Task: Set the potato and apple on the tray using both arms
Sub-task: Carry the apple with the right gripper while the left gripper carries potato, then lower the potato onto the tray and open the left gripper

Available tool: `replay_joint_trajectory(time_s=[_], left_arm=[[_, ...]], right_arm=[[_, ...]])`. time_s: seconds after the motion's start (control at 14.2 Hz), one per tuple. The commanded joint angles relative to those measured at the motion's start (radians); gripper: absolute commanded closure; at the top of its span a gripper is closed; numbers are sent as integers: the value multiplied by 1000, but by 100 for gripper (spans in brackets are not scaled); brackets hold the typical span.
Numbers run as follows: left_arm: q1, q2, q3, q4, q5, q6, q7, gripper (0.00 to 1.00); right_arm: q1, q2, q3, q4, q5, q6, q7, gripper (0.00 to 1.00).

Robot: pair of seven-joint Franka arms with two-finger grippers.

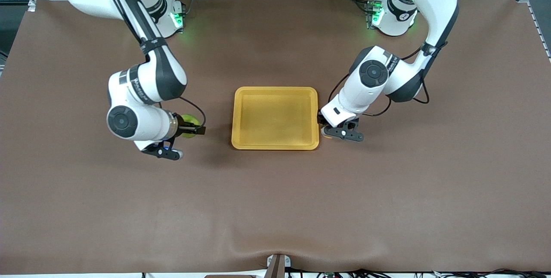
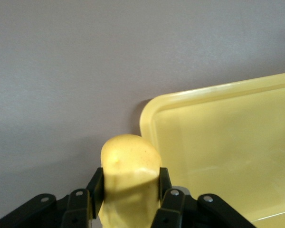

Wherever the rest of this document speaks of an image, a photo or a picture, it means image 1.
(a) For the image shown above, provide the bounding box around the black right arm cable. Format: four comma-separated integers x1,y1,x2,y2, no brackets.
99,0,207,130

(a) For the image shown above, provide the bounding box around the brown table mat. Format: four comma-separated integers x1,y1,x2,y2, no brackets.
0,0,551,275

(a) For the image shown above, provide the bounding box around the yellow plastic tray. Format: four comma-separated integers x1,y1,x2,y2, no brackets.
232,86,319,151

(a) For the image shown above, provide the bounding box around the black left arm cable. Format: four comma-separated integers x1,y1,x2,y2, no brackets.
328,41,448,117

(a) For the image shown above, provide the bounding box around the grey metal camera clamp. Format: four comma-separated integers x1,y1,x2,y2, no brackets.
266,253,291,278

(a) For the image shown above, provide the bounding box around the green apple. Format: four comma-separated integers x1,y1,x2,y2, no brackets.
180,114,200,139

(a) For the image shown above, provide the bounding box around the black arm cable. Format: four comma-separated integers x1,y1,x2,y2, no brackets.
99,0,207,130
328,41,448,117

